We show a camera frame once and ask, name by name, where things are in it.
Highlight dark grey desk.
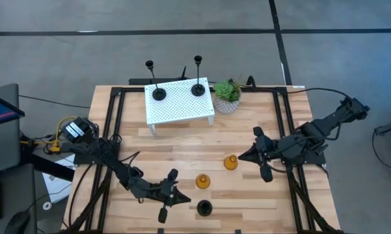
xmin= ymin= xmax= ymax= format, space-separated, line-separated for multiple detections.
xmin=0 ymin=162 xmax=37 ymax=234

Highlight black stand beam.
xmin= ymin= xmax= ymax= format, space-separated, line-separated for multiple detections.
xmin=19 ymin=151 xmax=75 ymax=182

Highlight short black candlestick holder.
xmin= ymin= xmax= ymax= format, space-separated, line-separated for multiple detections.
xmin=196 ymin=200 xmax=213 ymax=217

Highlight white perforated metal shelf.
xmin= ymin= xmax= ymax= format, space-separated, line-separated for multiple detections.
xmin=144 ymin=77 xmax=216 ymax=136

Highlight amber ribbed glass candle holder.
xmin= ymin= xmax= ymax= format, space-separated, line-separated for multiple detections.
xmin=223 ymin=155 xmax=239 ymax=171
xmin=195 ymin=174 xmax=211 ymax=190

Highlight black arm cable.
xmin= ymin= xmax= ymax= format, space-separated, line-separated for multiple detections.
xmin=286 ymin=86 xmax=354 ymax=100

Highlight grey stand leg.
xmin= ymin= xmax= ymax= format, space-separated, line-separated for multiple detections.
xmin=373 ymin=116 xmax=391 ymax=137

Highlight tall black candlestick holder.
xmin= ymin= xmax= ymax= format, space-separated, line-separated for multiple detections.
xmin=191 ymin=55 xmax=206 ymax=98
xmin=144 ymin=60 xmax=167 ymax=101

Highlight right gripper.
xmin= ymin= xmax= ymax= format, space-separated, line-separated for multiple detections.
xmin=238 ymin=127 xmax=282 ymax=183

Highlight black computer mouse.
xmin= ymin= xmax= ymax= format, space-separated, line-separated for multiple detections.
xmin=3 ymin=211 xmax=31 ymax=234

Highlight white paper sheet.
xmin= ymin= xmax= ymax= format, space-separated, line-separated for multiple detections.
xmin=41 ymin=153 xmax=76 ymax=205

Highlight grey monitor with blue screen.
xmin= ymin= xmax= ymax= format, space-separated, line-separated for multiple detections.
xmin=0 ymin=83 xmax=26 ymax=176

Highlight yellow cable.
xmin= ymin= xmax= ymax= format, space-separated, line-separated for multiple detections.
xmin=19 ymin=116 xmax=77 ymax=153

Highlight green succulent in patterned pot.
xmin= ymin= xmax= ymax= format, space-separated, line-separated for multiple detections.
xmin=212 ymin=77 xmax=243 ymax=115

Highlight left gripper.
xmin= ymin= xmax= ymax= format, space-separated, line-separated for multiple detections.
xmin=138 ymin=168 xmax=192 ymax=224

